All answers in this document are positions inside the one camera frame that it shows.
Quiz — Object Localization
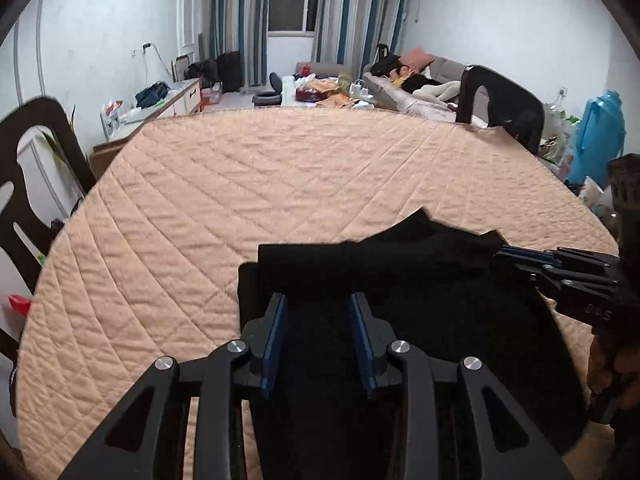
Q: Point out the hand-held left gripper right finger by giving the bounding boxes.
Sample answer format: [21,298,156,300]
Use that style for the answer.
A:
[349,291,576,480]

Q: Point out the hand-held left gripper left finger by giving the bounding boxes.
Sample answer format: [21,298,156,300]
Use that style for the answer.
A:
[57,292,290,480]

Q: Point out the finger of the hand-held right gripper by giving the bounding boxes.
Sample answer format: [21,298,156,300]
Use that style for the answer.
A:
[494,246,622,272]
[529,265,622,290]

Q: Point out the black pants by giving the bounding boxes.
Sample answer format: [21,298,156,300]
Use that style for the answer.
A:
[237,206,588,480]

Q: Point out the person's right hand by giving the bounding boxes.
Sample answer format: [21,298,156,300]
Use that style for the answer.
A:
[587,332,640,425]

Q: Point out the white paper cup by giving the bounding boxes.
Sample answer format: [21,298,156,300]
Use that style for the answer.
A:
[579,176,605,208]

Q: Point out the blue plastic bag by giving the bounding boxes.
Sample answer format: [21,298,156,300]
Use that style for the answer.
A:
[569,89,627,187]

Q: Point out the black chair with cutout back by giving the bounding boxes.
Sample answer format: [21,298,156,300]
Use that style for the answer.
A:
[456,64,545,155]
[0,96,97,361]

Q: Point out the beige quilted blanket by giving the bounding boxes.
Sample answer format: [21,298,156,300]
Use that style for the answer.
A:
[14,109,622,480]

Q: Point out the grey sofa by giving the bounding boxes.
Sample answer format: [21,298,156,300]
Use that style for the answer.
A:
[361,54,493,128]

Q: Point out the pink pillow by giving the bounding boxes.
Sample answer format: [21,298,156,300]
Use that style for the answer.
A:
[401,48,435,72]

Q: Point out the cluttered coffee table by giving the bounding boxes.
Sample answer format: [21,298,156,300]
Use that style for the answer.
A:
[281,62,376,111]

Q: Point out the wooden side cabinet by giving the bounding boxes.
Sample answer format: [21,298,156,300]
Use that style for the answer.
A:
[91,76,207,176]

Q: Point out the black suitcase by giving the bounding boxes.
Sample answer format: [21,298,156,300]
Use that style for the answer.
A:
[216,51,244,94]

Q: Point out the black bag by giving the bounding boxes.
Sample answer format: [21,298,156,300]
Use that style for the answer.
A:
[134,81,172,109]

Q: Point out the striped curtain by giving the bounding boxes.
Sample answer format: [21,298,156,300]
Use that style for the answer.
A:
[311,0,413,80]
[201,0,272,92]

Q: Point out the window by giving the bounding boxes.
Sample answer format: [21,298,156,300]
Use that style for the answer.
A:
[267,0,322,37]

